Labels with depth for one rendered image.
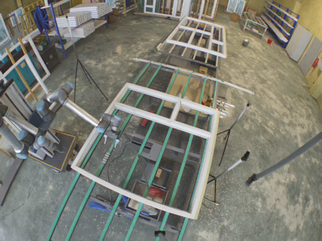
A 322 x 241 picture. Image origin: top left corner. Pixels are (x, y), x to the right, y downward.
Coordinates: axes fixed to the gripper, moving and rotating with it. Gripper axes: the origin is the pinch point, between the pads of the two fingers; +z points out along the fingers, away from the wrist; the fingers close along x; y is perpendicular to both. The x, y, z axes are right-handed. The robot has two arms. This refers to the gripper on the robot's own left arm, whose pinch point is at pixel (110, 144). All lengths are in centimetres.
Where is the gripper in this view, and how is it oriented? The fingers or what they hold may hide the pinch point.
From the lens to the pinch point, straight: 184.0
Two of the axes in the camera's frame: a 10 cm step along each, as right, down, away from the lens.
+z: -2.9, 9.6, 0.5
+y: 1.3, -0.1, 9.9
